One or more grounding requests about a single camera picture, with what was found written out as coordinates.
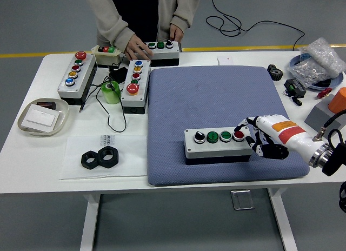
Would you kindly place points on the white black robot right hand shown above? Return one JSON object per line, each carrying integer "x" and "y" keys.
{"x": 283, "y": 134}

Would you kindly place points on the person's right hand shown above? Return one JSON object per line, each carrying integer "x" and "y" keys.
{"x": 135, "y": 48}

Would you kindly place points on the person's left hand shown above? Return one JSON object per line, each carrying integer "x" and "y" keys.
{"x": 175, "y": 32}

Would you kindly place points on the grey four-button control box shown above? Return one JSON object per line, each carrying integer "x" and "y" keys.
{"x": 216, "y": 149}
{"x": 165, "y": 55}

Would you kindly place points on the person's right forearm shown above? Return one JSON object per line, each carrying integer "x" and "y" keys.
{"x": 113, "y": 26}

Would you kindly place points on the person's left forearm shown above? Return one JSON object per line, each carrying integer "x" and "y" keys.
{"x": 185, "y": 13}

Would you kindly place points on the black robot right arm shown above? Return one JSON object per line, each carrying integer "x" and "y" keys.
{"x": 333, "y": 159}

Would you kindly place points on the grey five-button control box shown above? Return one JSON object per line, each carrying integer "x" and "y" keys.
{"x": 83, "y": 72}
{"x": 142, "y": 83}

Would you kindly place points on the black power adapter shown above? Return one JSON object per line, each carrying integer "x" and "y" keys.
{"x": 119, "y": 74}

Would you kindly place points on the person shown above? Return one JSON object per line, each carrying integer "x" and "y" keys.
{"x": 140, "y": 10}

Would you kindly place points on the grey block base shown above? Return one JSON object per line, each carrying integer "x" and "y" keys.
{"x": 319, "y": 115}

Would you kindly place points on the black module with green terminals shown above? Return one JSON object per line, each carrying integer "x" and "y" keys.
{"x": 294, "y": 87}

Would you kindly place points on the green tape roll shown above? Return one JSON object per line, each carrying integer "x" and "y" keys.
{"x": 110, "y": 96}

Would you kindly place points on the small red part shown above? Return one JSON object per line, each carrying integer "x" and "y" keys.
{"x": 324, "y": 93}

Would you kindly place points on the black gear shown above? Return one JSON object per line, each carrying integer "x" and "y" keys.
{"x": 275, "y": 72}

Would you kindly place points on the orange cylinder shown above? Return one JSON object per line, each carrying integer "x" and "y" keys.
{"x": 339, "y": 102}

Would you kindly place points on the clear bag of washers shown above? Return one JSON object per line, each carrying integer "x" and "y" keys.
{"x": 308, "y": 71}

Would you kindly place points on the blue-grey cushion mat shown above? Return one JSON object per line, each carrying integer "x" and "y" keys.
{"x": 202, "y": 105}

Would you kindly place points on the blue plate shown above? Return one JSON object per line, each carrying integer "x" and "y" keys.
{"x": 339, "y": 79}

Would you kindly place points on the white table leg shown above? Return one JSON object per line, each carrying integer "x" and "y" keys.
{"x": 90, "y": 221}
{"x": 282, "y": 221}

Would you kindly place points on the bubble wrap bag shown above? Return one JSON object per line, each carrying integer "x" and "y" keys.
{"x": 321, "y": 51}

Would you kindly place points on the white oval tray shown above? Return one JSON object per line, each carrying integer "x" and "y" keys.
{"x": 61, "y": 106}

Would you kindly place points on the small brown block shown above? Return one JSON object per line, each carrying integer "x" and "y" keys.
{"x": 46, "y": 104}

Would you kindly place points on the clear printed plastic bag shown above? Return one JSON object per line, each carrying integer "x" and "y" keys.
{"x": 129, "y": 159}

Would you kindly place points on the large black hex nut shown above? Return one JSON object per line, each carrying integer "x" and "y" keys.
{"x": 108, "y": 163}

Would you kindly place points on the small black hex nut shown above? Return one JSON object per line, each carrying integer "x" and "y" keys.
{"x": 86, "y": 164}

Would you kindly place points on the cream red-green switch box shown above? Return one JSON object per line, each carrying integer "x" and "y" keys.
{"x": 106, "y": 57}

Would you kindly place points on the metal bracket under table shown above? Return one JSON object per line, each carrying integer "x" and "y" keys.
{"x": 242, "y": 199}

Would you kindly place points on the white wall switch plate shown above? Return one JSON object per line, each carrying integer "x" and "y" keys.
{"x": 40, "y": 118}

